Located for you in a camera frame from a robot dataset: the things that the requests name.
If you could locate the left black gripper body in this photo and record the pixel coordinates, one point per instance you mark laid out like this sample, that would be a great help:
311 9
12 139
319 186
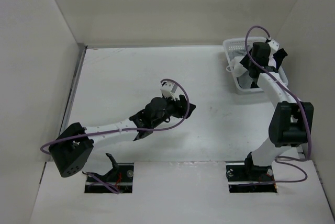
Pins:
172 109

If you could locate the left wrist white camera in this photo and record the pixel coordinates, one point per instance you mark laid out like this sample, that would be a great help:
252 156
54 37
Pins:
168 90

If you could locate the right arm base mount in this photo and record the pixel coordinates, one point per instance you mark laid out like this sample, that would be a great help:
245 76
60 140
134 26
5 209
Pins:
245 177

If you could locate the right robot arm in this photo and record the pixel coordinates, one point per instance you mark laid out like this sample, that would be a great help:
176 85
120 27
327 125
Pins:
291 122

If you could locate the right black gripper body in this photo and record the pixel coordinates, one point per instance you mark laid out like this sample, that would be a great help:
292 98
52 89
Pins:
247 62

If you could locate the wrist white camera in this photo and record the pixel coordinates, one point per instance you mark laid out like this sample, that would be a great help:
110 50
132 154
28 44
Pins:
168 90
274 45

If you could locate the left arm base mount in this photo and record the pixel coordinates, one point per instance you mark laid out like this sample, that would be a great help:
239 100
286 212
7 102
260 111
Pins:
118 180

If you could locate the grey tank top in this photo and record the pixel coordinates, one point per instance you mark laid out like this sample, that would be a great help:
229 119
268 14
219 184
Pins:
245 81

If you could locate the metal table edge rail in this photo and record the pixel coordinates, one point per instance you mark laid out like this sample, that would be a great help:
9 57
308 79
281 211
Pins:
73 87

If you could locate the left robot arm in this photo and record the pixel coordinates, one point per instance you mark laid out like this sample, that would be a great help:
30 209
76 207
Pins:
72 148

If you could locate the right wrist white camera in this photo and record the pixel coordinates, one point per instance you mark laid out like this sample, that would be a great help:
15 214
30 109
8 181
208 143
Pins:
274 45

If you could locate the black tank top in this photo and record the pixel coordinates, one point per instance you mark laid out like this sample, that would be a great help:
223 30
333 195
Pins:
283 54

